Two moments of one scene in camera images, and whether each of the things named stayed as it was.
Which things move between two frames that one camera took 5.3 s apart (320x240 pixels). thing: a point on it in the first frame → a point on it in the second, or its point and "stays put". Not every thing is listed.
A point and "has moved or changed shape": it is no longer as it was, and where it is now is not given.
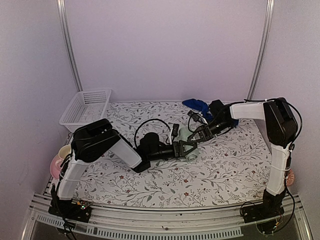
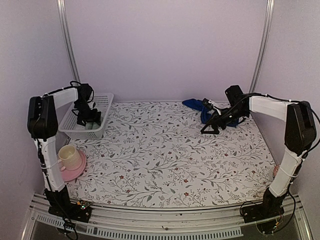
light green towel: [183, 135] has moved or changed shape
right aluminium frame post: [270, 5] stays put
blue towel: [203, 106] stays put
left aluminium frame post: [61, 11] stays put
